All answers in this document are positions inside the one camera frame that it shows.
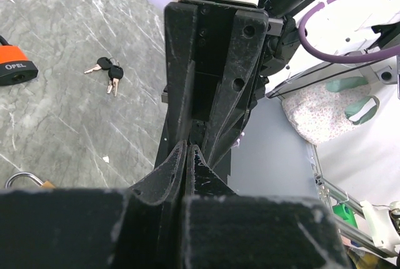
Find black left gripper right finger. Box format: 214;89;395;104
181;145;350;268

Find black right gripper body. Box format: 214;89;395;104
162;0;283;167

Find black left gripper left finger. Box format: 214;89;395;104
1;141;188;268

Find small brass padlock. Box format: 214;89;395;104
4;171;55;189

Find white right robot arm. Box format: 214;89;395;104
156;0;399;166

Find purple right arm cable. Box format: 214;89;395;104
296;0;400;63

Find black headed keys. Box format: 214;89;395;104
84;56;124;97

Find aluminium frame rail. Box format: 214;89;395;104
307;143;399;258

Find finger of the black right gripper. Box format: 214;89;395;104
202;11;268;167
164;3;198;144

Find orange black padlock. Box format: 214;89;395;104
0;36;39;86

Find floral fabric bag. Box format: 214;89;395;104
282;76;380;145

